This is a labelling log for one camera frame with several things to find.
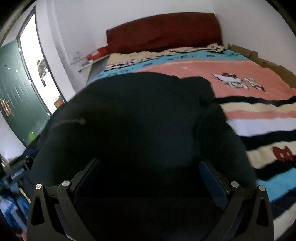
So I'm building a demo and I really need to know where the large black garment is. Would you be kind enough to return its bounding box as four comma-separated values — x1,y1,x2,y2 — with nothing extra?
23,72,256,240

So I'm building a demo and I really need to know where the green plastic chair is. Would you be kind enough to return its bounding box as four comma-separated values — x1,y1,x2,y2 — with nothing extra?
28,132,36,141

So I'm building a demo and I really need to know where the striped cartoon bed blanket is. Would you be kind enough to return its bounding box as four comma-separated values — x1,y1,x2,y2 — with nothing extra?
89,44,295,240

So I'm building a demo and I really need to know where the dark green door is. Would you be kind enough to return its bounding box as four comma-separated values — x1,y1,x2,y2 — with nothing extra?
1,40,50,146

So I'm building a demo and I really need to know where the grey bedside shelf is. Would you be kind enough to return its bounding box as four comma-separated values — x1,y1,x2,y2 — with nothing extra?
78,54,110,85

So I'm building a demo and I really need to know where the brown cardboard beside bed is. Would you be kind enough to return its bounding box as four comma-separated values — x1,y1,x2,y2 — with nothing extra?
227,44,296,88

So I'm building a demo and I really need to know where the red box on shelf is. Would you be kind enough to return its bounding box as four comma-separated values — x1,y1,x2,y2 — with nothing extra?
87,46,109,61

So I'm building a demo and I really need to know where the dark red headboard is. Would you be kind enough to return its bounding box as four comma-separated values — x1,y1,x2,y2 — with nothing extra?
106,12,223,54

